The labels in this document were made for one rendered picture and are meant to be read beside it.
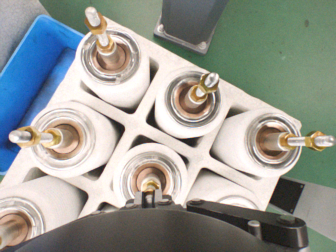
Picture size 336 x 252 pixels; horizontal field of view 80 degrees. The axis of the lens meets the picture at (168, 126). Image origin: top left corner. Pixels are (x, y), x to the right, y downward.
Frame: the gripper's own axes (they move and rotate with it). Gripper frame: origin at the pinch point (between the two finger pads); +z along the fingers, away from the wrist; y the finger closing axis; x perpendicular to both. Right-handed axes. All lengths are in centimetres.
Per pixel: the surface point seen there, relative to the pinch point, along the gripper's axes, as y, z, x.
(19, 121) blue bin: -29.6, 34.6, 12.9
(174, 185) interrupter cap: 2.9, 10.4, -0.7
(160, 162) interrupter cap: 1.5, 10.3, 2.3
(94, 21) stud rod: -3.4, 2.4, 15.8
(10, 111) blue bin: -28.8, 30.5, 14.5
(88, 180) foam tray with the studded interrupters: -9.6, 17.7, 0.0
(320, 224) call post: 24.1, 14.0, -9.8
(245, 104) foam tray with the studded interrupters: 16.9, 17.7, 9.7
